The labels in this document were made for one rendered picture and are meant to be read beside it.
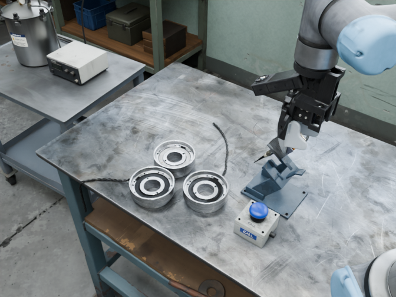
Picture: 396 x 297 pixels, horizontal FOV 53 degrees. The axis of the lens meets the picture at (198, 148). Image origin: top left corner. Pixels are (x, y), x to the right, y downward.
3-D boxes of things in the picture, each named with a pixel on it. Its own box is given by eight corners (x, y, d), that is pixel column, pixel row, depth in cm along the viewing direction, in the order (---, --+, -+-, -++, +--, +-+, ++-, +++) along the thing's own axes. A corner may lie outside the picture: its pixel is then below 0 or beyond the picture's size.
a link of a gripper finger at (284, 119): (280, 143, 77) (290, 104, 72) (273, 140, 78) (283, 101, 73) (291, 134, 80) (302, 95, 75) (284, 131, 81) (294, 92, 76)
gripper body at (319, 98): (317, 137, 73) (332, 81, 65) (276, 118, 76) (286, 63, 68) (334, 117, 77) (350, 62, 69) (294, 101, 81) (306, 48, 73)
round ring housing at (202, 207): (211, 223, 87) (211, 211, 85) (174, 201, 92) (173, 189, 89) (236, 194, 94) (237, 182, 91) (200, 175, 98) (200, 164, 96)
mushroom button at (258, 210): (243, 224, 84) (246, 209, 81) (253, 212, 87) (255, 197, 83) (260, 233, 83) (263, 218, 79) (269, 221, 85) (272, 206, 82)
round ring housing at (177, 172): (168, 147, 106) (168, 135, 103) (202, 160, 102) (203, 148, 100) (145, 170, 99) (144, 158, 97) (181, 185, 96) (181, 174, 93)
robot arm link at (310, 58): (289, 40, 66) (311, 24, 70) (284, 64, 69) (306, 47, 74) (331, 54, 62) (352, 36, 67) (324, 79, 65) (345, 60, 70)
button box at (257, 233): (233, 233, 86) (234, 218, 82) (249, 212, 90) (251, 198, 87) (266, 251, 82) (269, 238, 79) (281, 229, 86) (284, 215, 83)
